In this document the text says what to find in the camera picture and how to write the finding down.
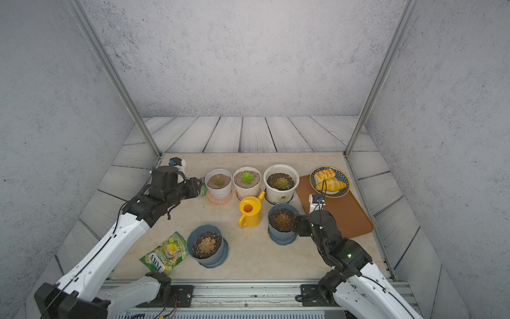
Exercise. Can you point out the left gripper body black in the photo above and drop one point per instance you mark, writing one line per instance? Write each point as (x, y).
(183, 191)

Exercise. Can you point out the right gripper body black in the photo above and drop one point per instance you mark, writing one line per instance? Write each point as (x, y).
(306, 228)

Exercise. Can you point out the blue pot red succulent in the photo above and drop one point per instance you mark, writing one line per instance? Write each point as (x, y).
(281, 220)

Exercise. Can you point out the small white pot pink-green succulent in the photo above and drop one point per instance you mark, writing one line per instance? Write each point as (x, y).
(219, 183)

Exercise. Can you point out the yellow watering can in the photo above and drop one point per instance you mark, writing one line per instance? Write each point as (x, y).
(250, 208)

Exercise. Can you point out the white pot bright green succulent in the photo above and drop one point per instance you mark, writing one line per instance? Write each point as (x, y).
(247, 182)

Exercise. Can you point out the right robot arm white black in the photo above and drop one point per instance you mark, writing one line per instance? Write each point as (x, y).
(355, 282)

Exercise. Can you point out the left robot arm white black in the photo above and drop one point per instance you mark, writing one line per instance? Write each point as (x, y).
(77, 294)

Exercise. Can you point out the large white round pot succulent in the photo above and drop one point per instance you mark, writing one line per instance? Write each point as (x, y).
(281, 182)

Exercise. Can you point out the brown tray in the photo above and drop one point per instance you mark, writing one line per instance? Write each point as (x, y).
(351, 219)

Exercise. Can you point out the green orange snack packet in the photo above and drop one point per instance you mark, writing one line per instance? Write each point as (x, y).
(204, 189)

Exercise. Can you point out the yellow bread roll lower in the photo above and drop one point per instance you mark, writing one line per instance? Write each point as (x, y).
(331, 185)

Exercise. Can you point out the yellow bread roll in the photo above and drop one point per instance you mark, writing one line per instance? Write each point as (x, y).
(331, 185)
(324, 174)

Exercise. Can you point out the yellow bread roll upper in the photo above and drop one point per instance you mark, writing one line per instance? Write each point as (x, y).
(324, 174)

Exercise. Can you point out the pink saucer under small pot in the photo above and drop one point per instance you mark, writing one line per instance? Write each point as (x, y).
(216, 201)

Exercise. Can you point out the blue patterned plate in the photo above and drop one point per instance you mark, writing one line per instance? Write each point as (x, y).
(339, 175)

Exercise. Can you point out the green yellow candy bag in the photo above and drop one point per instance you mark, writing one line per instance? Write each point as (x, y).
(165, 257)

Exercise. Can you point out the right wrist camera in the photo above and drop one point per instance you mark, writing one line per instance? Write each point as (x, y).
(316, 202)

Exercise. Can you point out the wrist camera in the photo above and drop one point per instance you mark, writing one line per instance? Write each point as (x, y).
(316, 202)
(177, 168)

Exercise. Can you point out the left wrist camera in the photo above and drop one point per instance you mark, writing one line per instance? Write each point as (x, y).
(177, 168)

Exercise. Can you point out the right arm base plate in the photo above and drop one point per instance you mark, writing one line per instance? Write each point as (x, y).
(315, 295)

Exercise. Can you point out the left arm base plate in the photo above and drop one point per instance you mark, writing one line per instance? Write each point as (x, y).
(175, 295)

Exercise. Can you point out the front aluminium rail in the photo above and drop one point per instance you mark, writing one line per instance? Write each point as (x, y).
(248, 295)

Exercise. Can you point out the left aluminium frame post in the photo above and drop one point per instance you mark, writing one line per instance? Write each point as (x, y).
(96, 45)

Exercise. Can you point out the aluminium frame post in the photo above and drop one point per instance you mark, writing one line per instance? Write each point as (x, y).
(391, 53)
(96, 45)

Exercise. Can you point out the right aluminium frame post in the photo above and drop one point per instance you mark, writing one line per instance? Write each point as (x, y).
(391, 53)

